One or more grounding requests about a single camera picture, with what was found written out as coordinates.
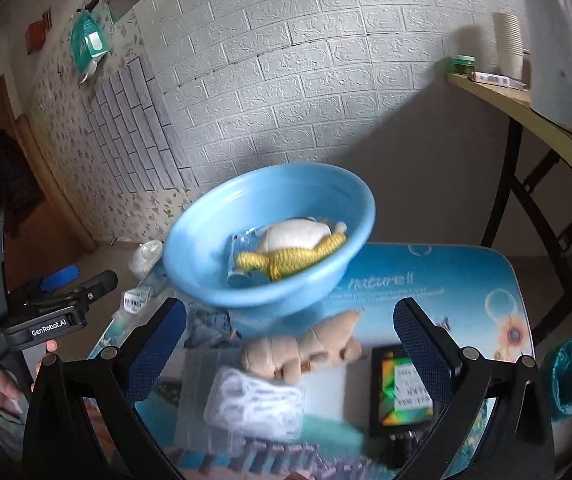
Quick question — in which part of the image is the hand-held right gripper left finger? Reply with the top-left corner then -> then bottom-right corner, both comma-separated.
23,297 -> 189,480

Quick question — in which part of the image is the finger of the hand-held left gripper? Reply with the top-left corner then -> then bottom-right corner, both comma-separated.
50,270 -> 119,312
16,266 -> 80,306

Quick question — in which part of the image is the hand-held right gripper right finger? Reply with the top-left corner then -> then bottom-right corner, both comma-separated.
392,296 -> 557,480

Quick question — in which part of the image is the clear plastic box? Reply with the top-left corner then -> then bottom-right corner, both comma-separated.
178,347 -> 367,461

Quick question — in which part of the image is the blue plastic basin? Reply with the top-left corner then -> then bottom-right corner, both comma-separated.
162,162 -> 377,317

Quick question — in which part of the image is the scenic printed desktop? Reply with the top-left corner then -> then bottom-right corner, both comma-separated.
86,242 -> 534,480

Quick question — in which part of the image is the person's left hand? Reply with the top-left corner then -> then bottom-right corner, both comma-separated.
0,339 -> 59,416

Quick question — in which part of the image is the white barcode packet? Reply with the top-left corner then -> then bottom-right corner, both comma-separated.
123,285 -> 159,311

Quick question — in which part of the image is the black box with holographic label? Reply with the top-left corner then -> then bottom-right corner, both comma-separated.
368,345 -> 447,438

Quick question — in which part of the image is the white rice cooker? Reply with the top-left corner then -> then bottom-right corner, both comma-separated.
130,240 -> 165,278

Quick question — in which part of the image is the wooden door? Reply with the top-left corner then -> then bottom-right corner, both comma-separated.
0,75 -> 99,291

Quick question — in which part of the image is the dark hanging clothing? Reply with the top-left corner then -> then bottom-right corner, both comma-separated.
0,115 -> 46,231

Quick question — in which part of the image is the beige plush toy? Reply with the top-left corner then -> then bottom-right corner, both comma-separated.
240,310 -> 367,385

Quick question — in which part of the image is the small clear bottle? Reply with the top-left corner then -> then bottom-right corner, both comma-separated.
227,230 -> 257,288

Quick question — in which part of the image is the white and yellow plush toy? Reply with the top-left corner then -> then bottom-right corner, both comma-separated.
236,217 -> 349,281

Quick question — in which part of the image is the green tissue pack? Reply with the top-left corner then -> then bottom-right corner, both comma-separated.
70,7 -> 109,86

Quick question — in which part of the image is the wooden side table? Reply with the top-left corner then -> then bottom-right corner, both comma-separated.
446,72 -> 572,321

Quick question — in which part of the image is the flat white box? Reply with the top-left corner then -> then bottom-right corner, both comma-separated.
468,72 -> 527,91

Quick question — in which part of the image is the green jar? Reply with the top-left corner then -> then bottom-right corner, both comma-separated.
448,54 -> 478,75

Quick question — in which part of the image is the stack of paper cups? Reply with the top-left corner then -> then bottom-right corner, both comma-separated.
492,11 -> 524,78

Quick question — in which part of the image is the tall white container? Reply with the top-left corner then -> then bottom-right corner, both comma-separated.
523,0 -> 572,128

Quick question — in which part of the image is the white cord in clear bag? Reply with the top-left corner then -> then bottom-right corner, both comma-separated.
205,365 -> 307,442

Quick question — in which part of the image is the red wall hanging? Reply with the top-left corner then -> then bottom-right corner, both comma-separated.
26,20 -> 51,53

